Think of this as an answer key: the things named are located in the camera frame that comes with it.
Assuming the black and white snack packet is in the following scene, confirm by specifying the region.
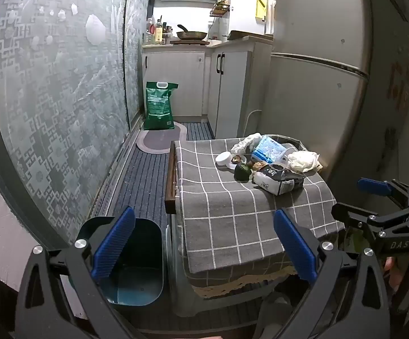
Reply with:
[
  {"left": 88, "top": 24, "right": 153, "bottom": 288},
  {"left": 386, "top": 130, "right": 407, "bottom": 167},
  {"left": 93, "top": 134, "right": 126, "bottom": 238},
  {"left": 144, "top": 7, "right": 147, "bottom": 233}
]
[{"left": 252, "top": 164, "right": 306, "bottom": 196}]

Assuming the red wall decoration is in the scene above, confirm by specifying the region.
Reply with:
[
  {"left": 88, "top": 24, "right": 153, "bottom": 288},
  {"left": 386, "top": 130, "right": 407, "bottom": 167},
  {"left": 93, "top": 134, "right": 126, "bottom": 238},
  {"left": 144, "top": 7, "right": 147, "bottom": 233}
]
[{"left": 384, "top": 56, "right": 409, "bottom": 114}]

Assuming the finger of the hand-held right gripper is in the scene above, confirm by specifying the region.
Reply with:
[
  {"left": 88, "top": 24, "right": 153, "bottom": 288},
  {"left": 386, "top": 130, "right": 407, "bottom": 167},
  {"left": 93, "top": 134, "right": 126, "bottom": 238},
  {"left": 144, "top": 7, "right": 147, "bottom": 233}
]
[
  {"left": 357, "top": 177, "right": 409, "bottom": 216},
  {"left": 331, "top": 202, "right": 409, "bottom": 252}
]

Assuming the dark striped floor mat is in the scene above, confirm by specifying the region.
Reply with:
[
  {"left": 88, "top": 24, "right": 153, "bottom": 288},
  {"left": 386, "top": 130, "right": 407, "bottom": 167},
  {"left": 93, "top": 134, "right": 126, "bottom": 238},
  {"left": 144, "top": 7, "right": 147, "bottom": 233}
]
[{"left": 105, "top": 122, "right": 265, "bottom": 331}]

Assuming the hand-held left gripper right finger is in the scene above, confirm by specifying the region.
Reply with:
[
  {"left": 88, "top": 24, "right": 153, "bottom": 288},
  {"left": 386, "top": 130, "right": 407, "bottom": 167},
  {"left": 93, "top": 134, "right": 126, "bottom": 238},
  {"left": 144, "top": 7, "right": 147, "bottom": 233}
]
[{"left": 274, "top": 208, "right": 393, "bottom": 339}]

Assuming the green rice bag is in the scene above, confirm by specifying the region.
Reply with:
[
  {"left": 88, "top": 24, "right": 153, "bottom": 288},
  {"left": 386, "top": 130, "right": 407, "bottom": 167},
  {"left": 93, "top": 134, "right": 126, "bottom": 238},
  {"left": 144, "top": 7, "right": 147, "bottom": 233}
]
[{"left": 144, "top": 81, "right": 179, "bottom": 131}]

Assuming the white round lid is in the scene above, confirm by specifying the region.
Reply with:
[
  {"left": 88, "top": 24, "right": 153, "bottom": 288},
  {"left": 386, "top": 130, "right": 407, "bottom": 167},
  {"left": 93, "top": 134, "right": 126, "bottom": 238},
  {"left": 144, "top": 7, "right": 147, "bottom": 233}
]
[{"left": 215, "top": 151, "right": 234, "bottom": 168}]

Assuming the blue tissue pack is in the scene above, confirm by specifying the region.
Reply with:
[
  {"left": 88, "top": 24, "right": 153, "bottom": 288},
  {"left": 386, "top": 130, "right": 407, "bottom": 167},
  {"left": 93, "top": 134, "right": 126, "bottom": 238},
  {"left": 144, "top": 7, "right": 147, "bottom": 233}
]
[{"left": 251, "top": 135, "right": 290, "bottom": 165}]

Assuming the dark teal trash bin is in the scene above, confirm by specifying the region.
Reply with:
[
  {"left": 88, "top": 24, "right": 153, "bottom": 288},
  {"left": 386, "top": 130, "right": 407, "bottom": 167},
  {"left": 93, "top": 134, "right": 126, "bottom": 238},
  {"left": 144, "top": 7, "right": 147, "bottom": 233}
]
[{"left": 75, "top": 215, "right": 165, "bottom": 306}]

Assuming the green avocado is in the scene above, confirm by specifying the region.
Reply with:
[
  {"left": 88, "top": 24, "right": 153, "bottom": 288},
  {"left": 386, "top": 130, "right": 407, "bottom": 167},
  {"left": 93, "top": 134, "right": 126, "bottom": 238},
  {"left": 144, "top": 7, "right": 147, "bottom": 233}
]
[{"left": 233, "top": 163, "right": 251, "bottom": 183}]

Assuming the wire spice rack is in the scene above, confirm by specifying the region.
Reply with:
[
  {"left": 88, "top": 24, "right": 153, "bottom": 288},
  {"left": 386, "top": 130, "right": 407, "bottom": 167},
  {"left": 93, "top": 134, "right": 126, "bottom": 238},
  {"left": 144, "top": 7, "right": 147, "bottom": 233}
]
[{"left": 209, "top": 0, "right": 231, "bottom": 18}]

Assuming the oval grey floor mat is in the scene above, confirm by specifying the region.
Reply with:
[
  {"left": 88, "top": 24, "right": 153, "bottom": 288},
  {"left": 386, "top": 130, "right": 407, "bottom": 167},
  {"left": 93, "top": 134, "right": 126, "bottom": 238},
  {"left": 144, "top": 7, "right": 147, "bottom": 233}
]
[{"left": 136, "top": 123, "right": 188, "bottom": 155}]

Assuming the person's right hand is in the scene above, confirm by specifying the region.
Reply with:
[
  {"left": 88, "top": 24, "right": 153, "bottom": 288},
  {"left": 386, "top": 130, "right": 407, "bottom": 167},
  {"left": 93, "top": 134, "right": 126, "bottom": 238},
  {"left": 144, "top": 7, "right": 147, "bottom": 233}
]
[{"left": 384, "top": 252, "right": 409, "bottom": 275}]

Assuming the yellow hanging packet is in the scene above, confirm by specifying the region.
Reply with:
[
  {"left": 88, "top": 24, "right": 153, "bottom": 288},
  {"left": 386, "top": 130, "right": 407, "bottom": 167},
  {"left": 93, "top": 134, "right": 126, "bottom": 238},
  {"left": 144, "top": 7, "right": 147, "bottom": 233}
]
[{"left": 255, "top": 0, "right": 269, "bottom": 22}]

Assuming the white plastic bag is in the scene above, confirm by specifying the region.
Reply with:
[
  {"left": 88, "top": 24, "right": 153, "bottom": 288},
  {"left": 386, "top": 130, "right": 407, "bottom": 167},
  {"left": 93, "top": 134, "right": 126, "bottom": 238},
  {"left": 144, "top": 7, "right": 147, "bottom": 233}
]
[{"left": 286, "top": 150, "right": 321, "bottom": 173}]

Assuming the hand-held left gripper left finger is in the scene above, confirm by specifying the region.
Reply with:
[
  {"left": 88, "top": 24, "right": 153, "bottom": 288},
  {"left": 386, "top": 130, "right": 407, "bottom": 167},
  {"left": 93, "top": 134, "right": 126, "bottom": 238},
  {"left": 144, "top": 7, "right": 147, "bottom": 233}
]
[{"left": 14, "top": 206, "right": 138, "bottom": 339}]

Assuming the grey checked tablecloth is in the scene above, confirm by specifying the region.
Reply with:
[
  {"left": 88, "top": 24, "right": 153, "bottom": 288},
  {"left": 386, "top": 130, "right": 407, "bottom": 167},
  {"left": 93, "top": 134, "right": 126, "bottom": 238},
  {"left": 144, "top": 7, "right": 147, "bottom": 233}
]
[{"left": 174, "top": 134, "right": 346, "bottom": 283}]

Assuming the frosted patterned glass door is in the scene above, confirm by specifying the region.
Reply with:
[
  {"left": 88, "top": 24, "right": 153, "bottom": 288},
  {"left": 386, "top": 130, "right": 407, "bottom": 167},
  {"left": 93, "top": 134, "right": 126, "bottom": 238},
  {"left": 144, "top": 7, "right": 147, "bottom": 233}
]
[
  {"left": 0, "top": 0, "right": 131, "bottom": 251},
  {"left": 124, "top": 0, "right": 153, "bottom": 131}
]

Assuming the metal wok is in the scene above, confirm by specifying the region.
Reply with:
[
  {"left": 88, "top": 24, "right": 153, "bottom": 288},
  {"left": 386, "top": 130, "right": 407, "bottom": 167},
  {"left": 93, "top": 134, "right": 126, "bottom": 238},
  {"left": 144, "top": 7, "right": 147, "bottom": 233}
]
[{"left": 175, "top": 25, "right": 208, "bottom": 41}]

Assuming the white kitchen cabinet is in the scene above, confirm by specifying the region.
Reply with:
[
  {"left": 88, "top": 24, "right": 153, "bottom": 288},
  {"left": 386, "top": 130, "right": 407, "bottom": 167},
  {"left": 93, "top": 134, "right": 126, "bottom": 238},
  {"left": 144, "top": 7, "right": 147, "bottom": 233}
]
[{"left": 142, "top": 44, "right": 207, "bottom": 118}]

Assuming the grey refrigerator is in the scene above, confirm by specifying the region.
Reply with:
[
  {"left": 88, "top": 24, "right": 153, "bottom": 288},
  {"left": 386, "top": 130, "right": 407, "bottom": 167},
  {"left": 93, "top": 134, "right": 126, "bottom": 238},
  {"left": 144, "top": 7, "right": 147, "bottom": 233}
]
[{"left": 257, "top": 0, "right": 376, "bottom": 198}]

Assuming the white power cable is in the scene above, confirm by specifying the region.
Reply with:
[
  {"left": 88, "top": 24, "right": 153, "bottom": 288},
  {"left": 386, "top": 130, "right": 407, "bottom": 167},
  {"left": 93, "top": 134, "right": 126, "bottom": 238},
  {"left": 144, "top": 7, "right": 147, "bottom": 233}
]
[{"left": 243, "top": 109, "right": 263, "bottom": 138}]

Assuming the low wooden table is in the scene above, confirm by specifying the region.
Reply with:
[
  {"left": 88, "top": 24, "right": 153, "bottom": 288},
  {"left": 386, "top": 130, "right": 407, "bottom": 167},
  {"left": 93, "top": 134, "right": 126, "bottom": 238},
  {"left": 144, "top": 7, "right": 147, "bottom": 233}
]
[{"left": 165, "top": 141, "right": 180, "bottom": 214}]

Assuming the brown board on counter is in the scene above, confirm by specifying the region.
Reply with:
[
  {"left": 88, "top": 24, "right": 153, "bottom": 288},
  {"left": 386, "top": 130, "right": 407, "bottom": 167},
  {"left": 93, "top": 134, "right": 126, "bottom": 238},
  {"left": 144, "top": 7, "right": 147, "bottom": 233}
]
[{"left": 227, "top": 31, "right": 274, "bottom": 41}]

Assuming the long white paper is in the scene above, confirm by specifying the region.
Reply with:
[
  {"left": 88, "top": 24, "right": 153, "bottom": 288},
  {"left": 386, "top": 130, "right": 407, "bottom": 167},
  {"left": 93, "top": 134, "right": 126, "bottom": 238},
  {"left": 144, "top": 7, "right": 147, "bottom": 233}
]
[{"left": 231, "top": 133, "right": 263, "bottom": 155}]

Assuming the white cabinet with black handles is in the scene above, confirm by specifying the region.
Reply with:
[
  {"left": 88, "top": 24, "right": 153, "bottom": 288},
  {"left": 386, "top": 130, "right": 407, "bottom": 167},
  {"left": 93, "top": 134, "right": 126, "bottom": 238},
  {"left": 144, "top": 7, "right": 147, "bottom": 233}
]
[{"left": 204, "top": 39, "right": 274, "bottom": 138}]

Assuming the torn cardboard sheet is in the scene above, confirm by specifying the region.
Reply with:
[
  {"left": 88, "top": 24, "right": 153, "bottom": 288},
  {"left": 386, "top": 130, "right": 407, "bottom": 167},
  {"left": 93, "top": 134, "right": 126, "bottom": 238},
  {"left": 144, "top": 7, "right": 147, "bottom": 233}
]
[{"left": 190, "top": 268, "right": 298, "bottom": 299}]

